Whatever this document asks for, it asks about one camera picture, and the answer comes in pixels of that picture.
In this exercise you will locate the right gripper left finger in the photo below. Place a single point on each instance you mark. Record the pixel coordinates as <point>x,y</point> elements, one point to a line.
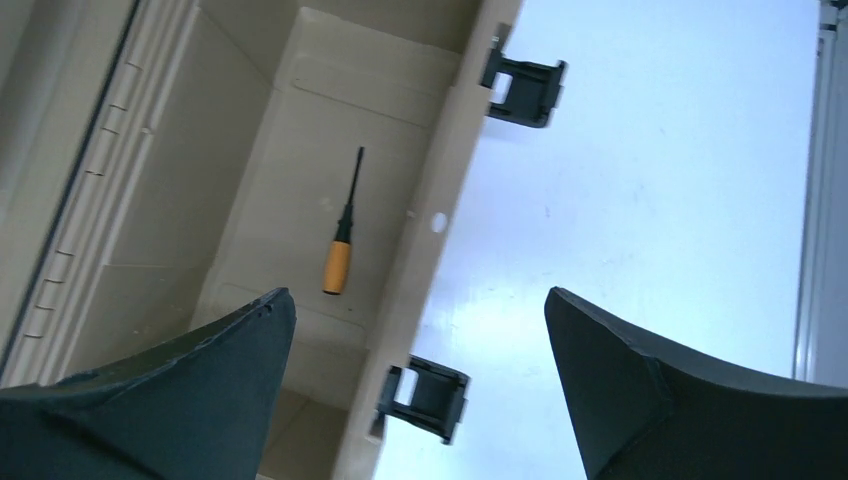
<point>198,406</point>

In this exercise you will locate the right aluminium frame post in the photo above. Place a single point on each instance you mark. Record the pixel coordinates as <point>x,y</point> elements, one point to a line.
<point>820,352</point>

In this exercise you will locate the tan plastic toolbox bin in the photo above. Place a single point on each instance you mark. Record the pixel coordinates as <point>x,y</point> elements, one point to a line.
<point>164,163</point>

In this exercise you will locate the orange black screwdriver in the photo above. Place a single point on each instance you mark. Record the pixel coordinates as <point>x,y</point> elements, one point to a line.
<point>338,260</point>

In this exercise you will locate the black toolbox latch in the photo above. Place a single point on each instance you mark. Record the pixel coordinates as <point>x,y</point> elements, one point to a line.
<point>533,92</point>
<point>437,401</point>

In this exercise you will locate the lower black toolbox latch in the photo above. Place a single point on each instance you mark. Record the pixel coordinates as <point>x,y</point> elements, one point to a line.
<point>437,401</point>

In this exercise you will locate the upper black toolbox latch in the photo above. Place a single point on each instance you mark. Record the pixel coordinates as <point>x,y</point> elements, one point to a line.
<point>533,92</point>

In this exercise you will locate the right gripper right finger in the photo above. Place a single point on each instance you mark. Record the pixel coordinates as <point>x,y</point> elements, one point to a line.
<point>643,406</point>

